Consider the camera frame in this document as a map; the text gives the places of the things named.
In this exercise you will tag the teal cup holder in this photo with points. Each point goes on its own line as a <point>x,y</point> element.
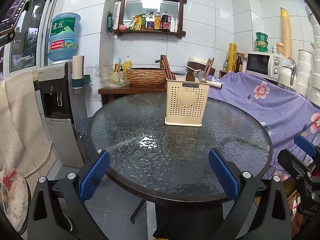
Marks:
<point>85,80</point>

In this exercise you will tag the brown label sauce bottle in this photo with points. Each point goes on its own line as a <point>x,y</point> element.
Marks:
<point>157,22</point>

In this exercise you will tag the white plastic bottle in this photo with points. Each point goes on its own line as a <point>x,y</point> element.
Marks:
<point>173,25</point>

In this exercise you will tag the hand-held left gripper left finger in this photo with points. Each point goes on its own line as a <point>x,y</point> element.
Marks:
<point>95,176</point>

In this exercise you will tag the stacks of white disposable bowls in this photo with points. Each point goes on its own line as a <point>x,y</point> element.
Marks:
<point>310,75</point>

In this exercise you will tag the sliding window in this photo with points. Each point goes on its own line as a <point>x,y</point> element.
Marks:
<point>30,35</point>

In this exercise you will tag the purple floral cloth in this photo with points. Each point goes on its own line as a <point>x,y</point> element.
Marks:
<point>262,105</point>

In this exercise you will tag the white microwave oven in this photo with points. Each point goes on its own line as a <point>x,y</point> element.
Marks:
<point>257,63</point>

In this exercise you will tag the clear plastic bag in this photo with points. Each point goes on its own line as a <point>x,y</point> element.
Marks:
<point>105,78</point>

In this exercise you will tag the dark soy sauce bottle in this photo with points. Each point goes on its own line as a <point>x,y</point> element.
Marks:
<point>165,22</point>

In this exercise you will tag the dark round stool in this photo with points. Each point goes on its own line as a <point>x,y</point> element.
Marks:
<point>83,127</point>

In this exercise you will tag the brown glass bottle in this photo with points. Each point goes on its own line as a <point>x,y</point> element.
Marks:
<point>239,65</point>

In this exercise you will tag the wooden washstand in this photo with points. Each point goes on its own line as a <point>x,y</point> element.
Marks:
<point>112,91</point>

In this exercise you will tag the wooden framed mirror shelf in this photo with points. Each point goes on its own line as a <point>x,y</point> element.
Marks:
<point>150,5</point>

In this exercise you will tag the beige cloth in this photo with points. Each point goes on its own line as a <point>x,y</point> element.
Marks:
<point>20,120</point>

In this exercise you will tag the grey water dispenser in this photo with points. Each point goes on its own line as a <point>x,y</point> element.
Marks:
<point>62,135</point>

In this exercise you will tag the green hanging packet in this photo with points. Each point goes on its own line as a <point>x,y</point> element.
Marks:
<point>110,21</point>

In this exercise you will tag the blue toothbrush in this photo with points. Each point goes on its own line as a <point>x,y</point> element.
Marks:
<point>119,63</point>

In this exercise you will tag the yellow wrap roll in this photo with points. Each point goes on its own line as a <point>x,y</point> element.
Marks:
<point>232,57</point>

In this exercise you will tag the smartphone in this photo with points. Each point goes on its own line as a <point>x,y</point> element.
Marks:
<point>12,15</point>

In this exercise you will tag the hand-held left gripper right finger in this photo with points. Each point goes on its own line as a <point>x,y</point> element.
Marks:
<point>223,175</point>

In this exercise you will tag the woven pattern wash basin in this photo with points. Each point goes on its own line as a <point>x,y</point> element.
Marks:
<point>145,77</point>

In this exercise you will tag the white lint roller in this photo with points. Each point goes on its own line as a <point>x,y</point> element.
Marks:
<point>215,84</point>

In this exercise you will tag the purple label bottle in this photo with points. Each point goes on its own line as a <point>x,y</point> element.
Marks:
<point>150,22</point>

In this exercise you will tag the small wooden box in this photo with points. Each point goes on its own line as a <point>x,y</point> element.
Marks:
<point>223,74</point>

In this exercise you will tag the cream perforated utensil holder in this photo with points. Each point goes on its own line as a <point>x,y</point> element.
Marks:
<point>186,110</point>

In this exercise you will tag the bronze faucet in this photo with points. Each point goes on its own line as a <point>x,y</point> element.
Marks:
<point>158,62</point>

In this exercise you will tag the small clear bottle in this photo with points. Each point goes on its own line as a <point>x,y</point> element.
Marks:
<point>225,66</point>

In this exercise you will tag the white paper cup stack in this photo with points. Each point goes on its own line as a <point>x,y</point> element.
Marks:
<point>78,67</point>

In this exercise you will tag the yellow soap pump bottle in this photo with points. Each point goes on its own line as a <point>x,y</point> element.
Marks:
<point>127,64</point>

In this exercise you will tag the tall tan paper cup stack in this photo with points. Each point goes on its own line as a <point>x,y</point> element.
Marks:
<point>285,32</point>

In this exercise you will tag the grey spoon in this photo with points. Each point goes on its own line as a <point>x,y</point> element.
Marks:
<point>201,76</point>

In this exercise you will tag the blue water cooler bottle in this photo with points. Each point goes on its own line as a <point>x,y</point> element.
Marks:
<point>63,37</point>

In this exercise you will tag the brown and white rice cooker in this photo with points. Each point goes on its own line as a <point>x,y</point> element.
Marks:
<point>196,62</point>

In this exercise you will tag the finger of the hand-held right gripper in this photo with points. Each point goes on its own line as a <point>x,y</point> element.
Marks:
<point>295,163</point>
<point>305,143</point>

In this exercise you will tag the yellow snack packet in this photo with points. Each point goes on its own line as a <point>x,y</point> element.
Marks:
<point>135,23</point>

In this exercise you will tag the green oil bottle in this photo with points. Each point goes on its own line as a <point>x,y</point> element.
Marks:
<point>143,22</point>

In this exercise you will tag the round printed cushion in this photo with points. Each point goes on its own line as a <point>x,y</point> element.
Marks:
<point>13,200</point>

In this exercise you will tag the jar with tan lid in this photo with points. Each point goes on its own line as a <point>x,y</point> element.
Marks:
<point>280,48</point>

